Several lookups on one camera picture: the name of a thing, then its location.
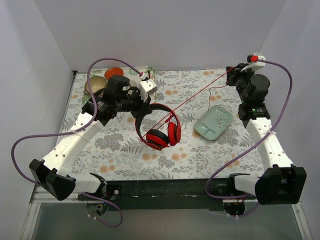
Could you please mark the light green divided plate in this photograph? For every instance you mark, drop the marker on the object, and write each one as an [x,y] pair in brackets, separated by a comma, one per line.
[213,122]

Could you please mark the aluminium frame rail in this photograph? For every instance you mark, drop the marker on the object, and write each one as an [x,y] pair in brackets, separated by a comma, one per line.
[150,189]

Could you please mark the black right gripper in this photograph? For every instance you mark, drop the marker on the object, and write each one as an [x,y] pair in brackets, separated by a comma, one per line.
[235,74]

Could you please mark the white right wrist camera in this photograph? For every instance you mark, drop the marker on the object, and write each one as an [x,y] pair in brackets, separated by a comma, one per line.
[254,62]

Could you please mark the beige brown bowl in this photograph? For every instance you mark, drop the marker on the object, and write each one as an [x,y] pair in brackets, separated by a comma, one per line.
[97,83]

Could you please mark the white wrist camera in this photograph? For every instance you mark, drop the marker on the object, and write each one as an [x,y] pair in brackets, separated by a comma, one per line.
[147,86]
[254,62]

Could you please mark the floral tablecloth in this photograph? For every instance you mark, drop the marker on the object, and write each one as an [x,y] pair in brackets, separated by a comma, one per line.
[116,152]

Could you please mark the orange red bowl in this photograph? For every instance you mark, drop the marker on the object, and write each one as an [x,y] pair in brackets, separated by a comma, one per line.
[113,71]

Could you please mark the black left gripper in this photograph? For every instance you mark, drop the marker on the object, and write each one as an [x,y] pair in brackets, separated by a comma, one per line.
[144,107]

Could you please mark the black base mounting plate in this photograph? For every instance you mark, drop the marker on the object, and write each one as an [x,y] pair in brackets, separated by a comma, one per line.
[171,203]

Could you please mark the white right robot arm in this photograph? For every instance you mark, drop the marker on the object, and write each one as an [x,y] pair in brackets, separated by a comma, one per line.
[281,182]

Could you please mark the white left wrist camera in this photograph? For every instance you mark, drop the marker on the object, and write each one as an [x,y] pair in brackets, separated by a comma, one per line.
[147,86]

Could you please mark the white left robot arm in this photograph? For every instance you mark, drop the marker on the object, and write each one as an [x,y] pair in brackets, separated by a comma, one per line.
[52,171]

